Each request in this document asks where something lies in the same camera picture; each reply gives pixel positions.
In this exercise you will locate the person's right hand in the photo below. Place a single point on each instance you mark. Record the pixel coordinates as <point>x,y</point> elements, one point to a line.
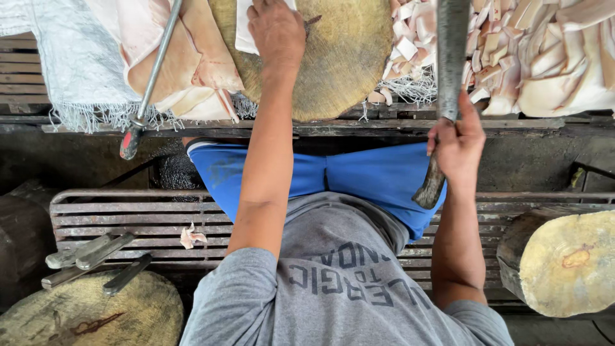
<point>461,144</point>

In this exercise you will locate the person's left hand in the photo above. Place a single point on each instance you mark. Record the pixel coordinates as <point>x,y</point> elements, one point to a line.
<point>277,36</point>

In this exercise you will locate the person's left fingers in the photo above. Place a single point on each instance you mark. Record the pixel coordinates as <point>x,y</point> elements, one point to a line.
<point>266,8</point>

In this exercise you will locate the white pork fat slab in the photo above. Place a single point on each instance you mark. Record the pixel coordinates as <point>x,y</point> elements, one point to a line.
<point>241,33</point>

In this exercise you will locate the large pink pork skin slab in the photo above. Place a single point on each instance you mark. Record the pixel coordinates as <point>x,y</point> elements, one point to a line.
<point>192,53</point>

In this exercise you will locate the round wooden chopping block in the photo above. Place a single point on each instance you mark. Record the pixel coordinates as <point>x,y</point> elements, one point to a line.
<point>346,57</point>

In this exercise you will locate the white woven sack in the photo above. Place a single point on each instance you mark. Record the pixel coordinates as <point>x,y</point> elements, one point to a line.
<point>81,72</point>

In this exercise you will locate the person's blue shorts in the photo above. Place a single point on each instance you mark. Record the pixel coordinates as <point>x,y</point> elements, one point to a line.
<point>365,178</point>

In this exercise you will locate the small fat scrap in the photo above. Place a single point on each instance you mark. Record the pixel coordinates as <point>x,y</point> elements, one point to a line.
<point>191,236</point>

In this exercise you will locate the rusty metal slatted bench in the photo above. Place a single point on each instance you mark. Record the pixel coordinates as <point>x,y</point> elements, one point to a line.
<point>144,216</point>

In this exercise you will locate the wooden slat pallet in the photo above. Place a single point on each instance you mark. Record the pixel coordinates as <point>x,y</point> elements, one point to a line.
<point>21,72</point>

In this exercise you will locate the pile of cut fat pieces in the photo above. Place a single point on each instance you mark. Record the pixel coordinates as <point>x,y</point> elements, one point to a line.
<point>528,53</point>

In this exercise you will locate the person's grey printed shirt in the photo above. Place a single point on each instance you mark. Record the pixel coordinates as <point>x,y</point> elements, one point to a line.
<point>336,288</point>

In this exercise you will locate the dark wooden log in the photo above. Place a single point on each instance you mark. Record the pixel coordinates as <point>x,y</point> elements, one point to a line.
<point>21,240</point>

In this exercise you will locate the stained round chopping block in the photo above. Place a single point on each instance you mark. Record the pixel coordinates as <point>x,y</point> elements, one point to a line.
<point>96,312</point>

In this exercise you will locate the pale thick chopping block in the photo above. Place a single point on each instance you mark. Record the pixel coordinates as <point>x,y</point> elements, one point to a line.
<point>567,264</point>

